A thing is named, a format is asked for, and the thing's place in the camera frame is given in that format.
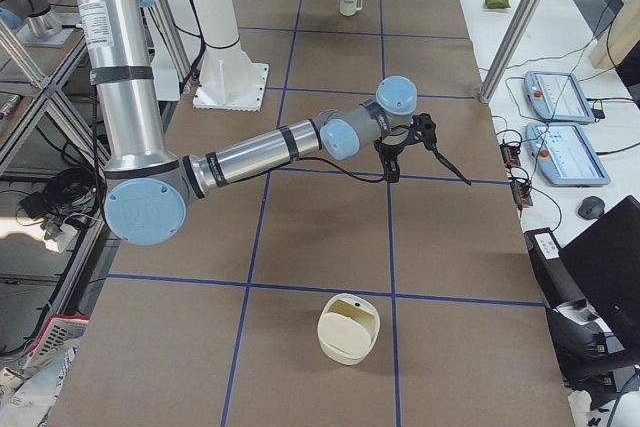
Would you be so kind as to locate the orange black usb hub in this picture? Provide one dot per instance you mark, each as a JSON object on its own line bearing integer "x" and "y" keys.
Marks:
{"x": 510, "y": 155}
{"x": 521, "y": 192}

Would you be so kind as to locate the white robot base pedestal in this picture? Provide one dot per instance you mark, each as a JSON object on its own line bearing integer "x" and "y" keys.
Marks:
{"x": 228, "y": 78}

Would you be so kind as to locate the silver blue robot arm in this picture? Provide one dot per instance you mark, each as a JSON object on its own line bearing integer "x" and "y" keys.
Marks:
{"x": 154, "y": 172}

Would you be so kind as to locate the black box with label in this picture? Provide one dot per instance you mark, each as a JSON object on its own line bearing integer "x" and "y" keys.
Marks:
{"x": 557, "y": 285}

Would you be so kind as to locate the black laptop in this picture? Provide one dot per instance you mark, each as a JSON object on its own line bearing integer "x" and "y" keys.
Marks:
{"x": 604, "y": 263}

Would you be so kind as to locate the white mug with handle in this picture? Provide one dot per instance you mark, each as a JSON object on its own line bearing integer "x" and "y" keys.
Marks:
{"x": 348, "y": 8}

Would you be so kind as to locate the aluminium frame post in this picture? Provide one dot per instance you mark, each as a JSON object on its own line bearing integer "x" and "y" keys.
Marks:
{"x": 513, "y": 35}

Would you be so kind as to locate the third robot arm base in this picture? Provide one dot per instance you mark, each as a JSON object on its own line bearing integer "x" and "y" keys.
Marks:
{"x": 37, "y": 23}

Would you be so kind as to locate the white basket with handle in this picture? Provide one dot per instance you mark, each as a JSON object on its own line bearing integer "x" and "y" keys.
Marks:
{"x": 348, "y": 328}

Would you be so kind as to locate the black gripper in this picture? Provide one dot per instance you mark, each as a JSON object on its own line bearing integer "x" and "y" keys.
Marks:
{"x": 388, "y": 151}

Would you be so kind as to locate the grey teach pendant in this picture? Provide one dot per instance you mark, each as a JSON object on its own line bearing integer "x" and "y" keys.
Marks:
{"x": 557, "y": 96}
{"x": 562, "y": 153}

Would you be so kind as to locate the grey teach pendant far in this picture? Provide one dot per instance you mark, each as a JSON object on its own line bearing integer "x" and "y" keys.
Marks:
{"x": 557, "y": 96}

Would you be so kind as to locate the grey teach pendant near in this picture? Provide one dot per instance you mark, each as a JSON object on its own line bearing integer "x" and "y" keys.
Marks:
{"x": 562, "y": 153}

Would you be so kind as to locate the black computer mouse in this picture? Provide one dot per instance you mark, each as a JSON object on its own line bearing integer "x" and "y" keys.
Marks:
{"x": 591, "y": 208}

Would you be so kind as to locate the green cloth bundle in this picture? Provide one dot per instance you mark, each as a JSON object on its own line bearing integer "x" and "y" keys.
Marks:
{"x": 497, "y": 4}

